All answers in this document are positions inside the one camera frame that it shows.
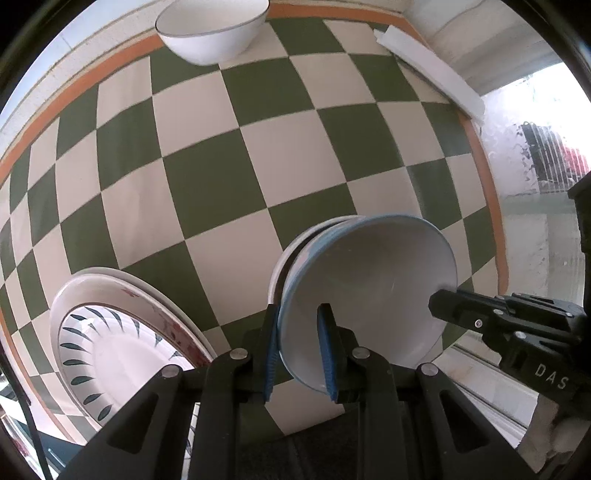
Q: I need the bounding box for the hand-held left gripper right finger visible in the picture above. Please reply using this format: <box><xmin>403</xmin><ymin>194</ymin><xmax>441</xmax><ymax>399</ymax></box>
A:
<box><xmin>316</xmin><ymin>302</ymin><xmax>539</xmax><ymax>480</ymax></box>

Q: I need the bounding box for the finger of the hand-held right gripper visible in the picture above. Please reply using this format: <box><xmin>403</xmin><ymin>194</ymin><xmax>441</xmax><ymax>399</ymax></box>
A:
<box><xmin>428</xmin><ymin>288</ymin><xmax>579</xmax><ymax>345</ymax></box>

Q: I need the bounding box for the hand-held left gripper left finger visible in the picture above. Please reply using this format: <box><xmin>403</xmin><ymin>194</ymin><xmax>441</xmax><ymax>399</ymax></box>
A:
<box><xmin>60</xmin><ymin>304</ymin><xmax>281</xmax><ymax>480</ymax></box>

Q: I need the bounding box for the white bowl small print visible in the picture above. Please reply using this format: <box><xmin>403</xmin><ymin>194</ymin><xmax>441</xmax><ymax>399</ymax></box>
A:
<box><xmin>278</xmin><ymin>213</ymin><xmax>459</xmax><ymax>396</ymax></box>

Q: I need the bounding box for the plain white bowl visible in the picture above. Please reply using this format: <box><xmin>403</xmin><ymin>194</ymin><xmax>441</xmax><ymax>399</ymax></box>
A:
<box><xmin>269</xmin><ymin>215</ymin><xmax>366</xmax><ymax>306</ymax></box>

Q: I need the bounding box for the white plate dark striped rim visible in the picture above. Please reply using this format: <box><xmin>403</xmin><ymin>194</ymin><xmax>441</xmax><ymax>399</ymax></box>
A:
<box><xmin>58</xmin><ymin>302</ymin><xmax>200</xmax><ymax>428</ymax></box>

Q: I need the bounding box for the white plate grey flower print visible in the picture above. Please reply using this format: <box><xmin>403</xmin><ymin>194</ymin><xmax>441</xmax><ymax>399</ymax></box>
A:
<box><xmin>48</xmin><ymin>267</ymin><xmax>218</xmax><ymax>361</ymax></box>

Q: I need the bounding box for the frosted glass sliding door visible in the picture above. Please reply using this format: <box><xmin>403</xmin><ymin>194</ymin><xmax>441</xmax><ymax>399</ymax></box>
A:
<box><xmin>480</xmin><ymin>60</ymin><xmax>591</xmax><ymax>282</ymax></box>

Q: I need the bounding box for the green white checkered tablecloth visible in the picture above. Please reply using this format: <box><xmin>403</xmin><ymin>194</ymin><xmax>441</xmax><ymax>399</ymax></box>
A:
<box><xmin>0</xmin><ymin>4</ymin><xmax>511</xmax><ymax>439</ymax></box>

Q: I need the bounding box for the white bowl dark rim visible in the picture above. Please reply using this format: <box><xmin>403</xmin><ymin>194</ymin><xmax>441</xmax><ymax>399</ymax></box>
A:
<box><xmin>154</xmin><ymin>0</ymin><xmax>270</xmax><ymax>66</ymax></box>

